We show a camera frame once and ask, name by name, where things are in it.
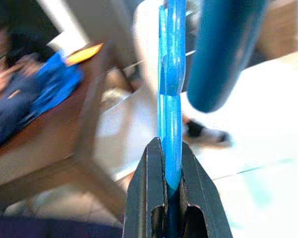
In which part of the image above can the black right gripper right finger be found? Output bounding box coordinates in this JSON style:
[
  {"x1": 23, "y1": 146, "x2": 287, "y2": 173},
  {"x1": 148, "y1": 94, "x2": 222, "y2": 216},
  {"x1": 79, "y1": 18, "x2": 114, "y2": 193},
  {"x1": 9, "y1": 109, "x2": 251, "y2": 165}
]
[{"x1": 178, "y1": 142, "x2": 233, "y2": 238}]

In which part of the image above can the dark brown wooden table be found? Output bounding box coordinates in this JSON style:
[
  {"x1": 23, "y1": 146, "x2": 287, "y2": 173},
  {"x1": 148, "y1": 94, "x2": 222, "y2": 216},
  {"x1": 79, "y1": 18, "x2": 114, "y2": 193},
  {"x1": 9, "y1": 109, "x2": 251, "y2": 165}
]
[{"x1": 0, "y1": 66, "x2": 140, "y2": 224}]

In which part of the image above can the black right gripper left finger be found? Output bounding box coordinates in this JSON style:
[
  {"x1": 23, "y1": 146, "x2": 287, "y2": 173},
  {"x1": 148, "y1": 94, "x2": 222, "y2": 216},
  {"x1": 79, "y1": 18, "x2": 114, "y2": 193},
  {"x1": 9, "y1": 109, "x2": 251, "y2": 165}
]
[{"x1": 123, "y1": 137, "x2": 168, "y2": 238}]

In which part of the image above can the bright blue garment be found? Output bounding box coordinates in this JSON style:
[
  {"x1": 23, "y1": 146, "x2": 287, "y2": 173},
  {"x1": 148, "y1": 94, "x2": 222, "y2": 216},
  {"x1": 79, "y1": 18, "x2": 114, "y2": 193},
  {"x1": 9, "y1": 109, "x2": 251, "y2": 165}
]
[{"x1": 31, "y1": 51, "x2": 85, "y2": 117}]

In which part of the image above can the yellow envelope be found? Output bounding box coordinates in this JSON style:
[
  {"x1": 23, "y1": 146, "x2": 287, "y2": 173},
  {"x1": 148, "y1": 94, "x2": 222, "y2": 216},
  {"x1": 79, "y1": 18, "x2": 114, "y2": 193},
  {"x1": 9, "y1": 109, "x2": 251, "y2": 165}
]
[{"x1": 64, "y1": 42, "x2": 104, "y2": 66}]

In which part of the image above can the person in black t-shirt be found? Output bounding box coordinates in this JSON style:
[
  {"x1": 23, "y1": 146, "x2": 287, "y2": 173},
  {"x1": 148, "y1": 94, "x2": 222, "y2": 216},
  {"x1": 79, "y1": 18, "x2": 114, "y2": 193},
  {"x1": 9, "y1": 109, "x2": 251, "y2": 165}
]
[{"x1": 0, "y1": 24, "x2": 58, "y2": 100}]

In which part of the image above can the blue plastic clothes hanger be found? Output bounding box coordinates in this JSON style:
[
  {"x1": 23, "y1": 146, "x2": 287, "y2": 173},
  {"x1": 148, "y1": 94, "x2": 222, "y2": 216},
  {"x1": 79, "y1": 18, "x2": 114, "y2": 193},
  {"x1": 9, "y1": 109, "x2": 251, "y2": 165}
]
[{"x1": 157, "y1": 0, "x2": 269, "y2": 238}]

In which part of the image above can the navy shirt with yellow badge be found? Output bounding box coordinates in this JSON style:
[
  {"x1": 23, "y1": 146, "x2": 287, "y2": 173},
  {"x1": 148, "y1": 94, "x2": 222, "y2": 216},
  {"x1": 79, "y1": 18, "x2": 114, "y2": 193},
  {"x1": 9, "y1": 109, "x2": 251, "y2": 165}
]
[{"x1": 0, "y1": 71, "x2": 48, "y2": 157}]

